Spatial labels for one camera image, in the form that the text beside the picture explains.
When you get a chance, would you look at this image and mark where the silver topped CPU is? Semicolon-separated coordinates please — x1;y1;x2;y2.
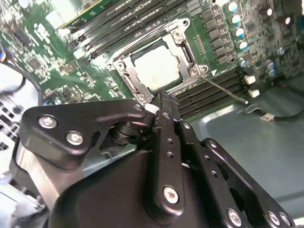
129;44;181;92

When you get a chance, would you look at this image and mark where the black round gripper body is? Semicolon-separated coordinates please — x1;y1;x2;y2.
47;149;225;228

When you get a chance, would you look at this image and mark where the metal socket cover frame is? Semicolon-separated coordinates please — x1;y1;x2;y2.
118;30;198;100

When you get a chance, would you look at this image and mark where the thin wire locking lever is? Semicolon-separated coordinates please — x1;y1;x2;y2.
200;75;249;105

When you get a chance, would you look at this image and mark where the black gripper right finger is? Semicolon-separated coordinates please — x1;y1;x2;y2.
166;92;296;228

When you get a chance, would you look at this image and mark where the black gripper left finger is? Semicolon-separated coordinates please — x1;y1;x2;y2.
9;91;186;216

